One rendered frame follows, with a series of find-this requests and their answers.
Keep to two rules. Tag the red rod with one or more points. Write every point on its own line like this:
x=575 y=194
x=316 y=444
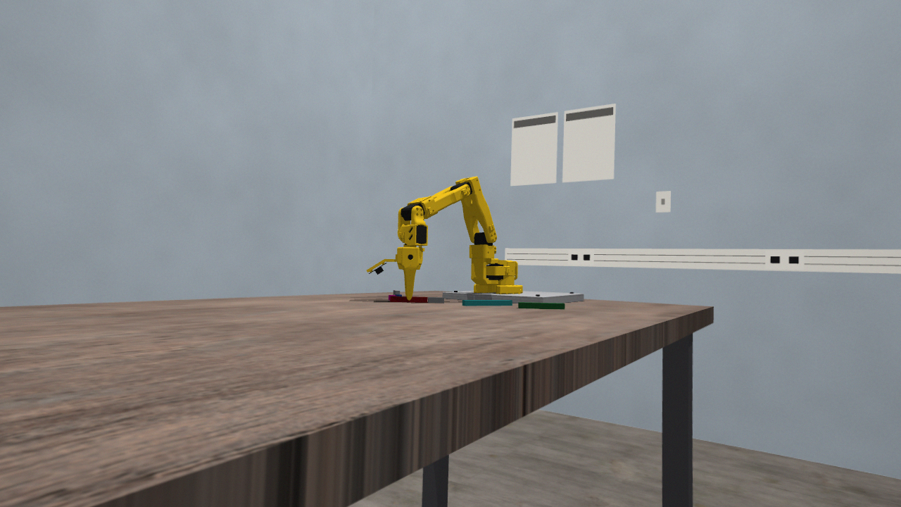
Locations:
x=404 y=299

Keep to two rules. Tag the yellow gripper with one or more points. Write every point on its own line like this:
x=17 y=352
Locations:
x=409 y=260

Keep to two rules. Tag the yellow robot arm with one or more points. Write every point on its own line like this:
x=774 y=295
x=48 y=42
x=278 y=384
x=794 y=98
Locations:
x=487 y=271

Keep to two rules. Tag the turquoise rod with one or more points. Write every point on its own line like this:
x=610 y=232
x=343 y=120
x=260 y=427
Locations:
x=487 y=302

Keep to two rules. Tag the green rod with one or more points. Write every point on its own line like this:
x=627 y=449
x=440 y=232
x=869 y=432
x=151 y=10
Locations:
x=541 y=305

